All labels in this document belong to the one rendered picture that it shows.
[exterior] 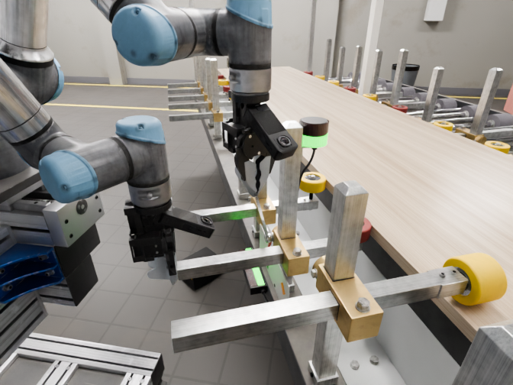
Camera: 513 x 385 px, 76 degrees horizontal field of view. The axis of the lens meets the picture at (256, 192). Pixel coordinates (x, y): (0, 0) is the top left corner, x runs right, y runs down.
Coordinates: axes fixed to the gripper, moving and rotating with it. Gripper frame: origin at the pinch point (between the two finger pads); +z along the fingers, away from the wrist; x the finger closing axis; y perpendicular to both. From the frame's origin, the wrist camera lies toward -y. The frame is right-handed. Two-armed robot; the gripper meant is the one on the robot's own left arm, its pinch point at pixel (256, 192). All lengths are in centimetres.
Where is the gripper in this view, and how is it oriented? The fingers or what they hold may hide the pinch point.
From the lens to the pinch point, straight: 68.1
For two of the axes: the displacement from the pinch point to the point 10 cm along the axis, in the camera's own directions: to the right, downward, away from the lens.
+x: -8.3, 2.7, -4.9
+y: -5.6, -4.0, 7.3
